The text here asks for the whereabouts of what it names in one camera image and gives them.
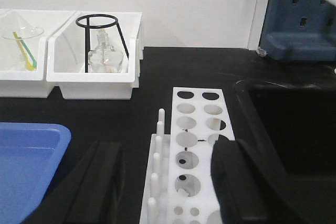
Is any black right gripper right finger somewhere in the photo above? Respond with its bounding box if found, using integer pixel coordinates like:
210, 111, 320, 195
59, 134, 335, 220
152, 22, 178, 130
211, 138, 300, 223

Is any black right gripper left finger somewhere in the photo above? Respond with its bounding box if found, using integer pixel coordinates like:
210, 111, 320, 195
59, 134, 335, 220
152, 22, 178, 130
62, 142, 123, 223

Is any white test tube rack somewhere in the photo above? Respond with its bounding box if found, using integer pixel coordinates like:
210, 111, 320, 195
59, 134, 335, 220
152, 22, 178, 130
140, 87, 235, 223

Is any blue-grey pegboard drying rack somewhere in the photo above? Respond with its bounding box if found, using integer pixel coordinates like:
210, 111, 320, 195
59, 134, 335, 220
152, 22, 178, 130
259, 0, 335, 61

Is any black sink basin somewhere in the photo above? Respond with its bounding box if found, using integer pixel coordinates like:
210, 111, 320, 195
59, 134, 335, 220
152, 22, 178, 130
235, 80, 335, 223

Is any blue plastic tray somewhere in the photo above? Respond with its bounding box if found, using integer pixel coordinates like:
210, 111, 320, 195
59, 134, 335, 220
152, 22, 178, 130
1, 122, 71, 223

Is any glass alcohol lamp flask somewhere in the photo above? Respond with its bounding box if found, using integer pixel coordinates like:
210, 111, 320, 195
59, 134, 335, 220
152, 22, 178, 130
88, 29, 124, 73

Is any yellow plastic spatula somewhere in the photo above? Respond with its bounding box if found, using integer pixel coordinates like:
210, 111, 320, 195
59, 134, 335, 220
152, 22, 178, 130
13, 32, 35, 71

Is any green plastic spatula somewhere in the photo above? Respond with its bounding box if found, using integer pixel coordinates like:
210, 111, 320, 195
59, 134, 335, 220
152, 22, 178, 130
20, 37, 37, 69

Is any right white storage bin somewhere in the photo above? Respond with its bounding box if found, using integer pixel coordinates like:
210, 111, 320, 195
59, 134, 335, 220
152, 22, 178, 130
46, 11, 144, 100

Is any white storage bin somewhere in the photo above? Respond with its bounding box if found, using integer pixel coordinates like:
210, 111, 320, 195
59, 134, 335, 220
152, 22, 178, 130
46, 11, 144, 100
1, 9, 74, 98

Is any glass beaker with sticks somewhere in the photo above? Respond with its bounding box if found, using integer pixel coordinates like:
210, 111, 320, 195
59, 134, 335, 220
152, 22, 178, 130
2, 25, 44, 71

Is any middle white storage bin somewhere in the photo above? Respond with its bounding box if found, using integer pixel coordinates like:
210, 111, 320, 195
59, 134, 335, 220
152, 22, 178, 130
1, 9, 74, 98

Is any black wire tripod stand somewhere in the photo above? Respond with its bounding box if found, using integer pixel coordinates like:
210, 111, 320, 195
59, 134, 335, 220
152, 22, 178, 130
76, 14, 129, 73

